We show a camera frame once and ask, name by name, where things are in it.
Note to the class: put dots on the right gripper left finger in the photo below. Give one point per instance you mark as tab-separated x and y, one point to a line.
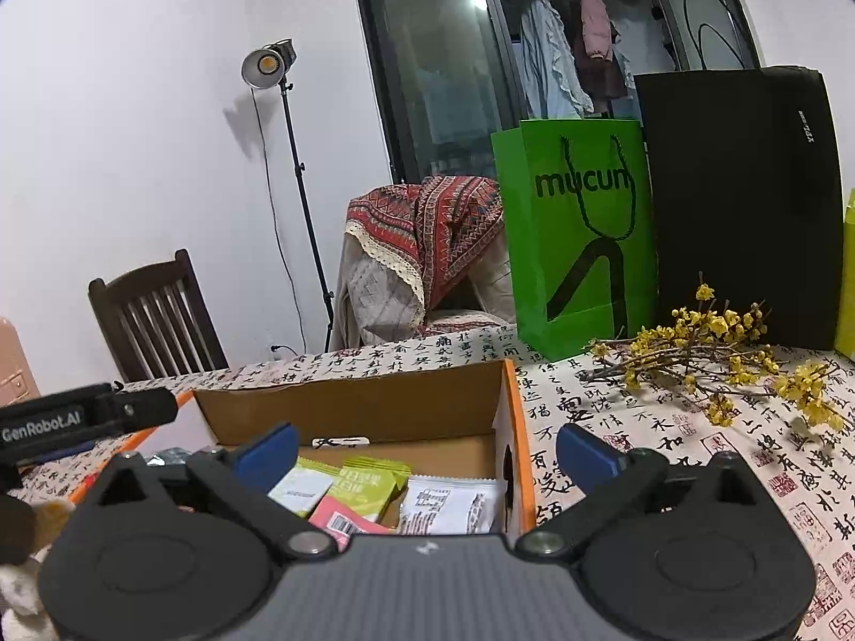
235	485

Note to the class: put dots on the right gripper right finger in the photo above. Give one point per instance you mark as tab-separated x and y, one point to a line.
614	485

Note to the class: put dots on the yellow green stick packet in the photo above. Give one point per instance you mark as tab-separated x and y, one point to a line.
303	486

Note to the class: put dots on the pink snack packet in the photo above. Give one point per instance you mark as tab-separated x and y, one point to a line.
341	523

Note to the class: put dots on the green snack bar packet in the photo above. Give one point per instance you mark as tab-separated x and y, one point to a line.
367	486

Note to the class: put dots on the white silver snack packet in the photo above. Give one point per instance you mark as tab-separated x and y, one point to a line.
448	506

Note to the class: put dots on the gloved left hand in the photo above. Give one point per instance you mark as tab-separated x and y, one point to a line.
23	615

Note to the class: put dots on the pink hard suitcase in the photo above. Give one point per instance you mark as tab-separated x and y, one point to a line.
16	380

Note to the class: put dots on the small white snack packet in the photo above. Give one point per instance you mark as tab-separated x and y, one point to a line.
339	442

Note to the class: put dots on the dark wooden chair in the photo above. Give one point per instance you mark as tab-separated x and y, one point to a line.
155	321

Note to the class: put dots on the orange cardboard pumpkin box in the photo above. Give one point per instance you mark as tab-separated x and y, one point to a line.
464	422

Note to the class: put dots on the yellow flower branch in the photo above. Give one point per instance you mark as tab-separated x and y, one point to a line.
714	358

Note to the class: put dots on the calligraphy print tablecloth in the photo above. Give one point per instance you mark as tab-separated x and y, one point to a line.
749	537

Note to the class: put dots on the cloth covered armchair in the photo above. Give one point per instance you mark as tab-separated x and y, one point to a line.
422	258

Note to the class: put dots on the green mucun paper bag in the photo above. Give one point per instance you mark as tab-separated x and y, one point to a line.
578	222

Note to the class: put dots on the yellow green snack box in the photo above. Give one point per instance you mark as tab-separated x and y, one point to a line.
845	330

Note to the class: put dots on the black paper bag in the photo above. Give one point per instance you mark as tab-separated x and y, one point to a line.
747	193

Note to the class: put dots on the hanging clothes on balcony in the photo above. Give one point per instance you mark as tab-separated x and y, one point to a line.
571	65

